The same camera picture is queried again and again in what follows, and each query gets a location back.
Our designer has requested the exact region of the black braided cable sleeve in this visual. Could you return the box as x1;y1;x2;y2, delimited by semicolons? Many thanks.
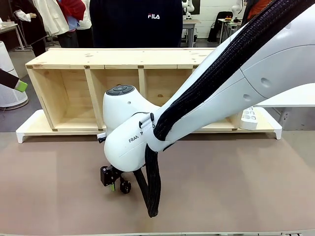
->
134;0;312;218

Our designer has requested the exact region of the person in red jacket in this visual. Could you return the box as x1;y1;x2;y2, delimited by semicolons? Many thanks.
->
56;0;87;32

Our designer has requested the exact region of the light wooden shelf box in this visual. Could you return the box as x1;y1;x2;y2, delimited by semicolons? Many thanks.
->
25;47;241;132

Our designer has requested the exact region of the person in orange clothes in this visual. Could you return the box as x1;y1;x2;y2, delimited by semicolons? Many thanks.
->
242;0;274;27

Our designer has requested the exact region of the light grey desk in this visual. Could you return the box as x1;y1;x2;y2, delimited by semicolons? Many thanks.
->
0;22;27;52

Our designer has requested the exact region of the person in white lab coat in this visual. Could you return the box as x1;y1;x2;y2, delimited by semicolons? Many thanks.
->
36;0;79;49

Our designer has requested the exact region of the white power strip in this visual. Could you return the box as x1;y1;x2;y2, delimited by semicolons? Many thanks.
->
240;106;259;131

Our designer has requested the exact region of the person in navy sweater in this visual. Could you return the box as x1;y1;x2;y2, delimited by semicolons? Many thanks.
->
89;0;184;49

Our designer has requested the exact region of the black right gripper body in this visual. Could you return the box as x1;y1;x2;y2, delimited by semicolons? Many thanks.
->
113;168;125;184

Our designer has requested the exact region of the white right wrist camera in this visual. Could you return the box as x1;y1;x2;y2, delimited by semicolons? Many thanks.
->
96;132;108;145

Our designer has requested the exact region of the person in black coat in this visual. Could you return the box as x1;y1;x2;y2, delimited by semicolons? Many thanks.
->
11;0;48;58

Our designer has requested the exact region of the grey work table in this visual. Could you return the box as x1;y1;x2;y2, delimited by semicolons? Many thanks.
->
181;19;201;47

